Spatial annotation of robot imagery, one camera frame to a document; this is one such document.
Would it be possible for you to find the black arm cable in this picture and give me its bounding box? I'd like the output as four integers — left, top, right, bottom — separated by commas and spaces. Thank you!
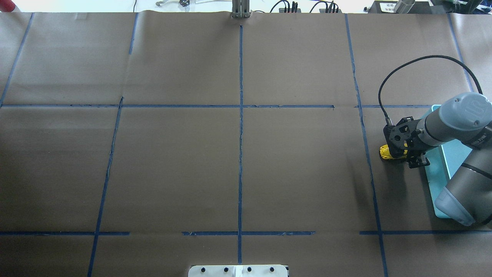
378, 55, 483, 125

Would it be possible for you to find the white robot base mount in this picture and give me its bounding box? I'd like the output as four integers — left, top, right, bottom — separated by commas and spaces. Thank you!
188, 264, 289, 277

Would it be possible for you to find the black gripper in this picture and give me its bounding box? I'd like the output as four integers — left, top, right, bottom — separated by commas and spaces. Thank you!
405, 149, 430, 169

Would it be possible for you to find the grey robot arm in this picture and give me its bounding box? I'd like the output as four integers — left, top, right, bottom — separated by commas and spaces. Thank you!
388, 92, 491, 226

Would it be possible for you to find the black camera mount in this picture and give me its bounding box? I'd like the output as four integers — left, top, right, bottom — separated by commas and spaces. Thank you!
383, 117, 420, 157

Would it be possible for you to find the red cylinder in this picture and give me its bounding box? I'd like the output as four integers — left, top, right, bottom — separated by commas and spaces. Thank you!
0, 0, 17, 13

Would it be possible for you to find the aluminium frame post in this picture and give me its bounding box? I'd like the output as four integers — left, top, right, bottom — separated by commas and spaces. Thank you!
231, 0, 251, 18

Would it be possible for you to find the yellow beetle toy car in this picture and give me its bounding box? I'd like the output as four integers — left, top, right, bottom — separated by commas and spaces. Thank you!
379, 144, 408, 160

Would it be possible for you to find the turquoise plastic bin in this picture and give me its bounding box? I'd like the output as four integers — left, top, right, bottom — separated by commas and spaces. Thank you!
420, 105, 474, 219

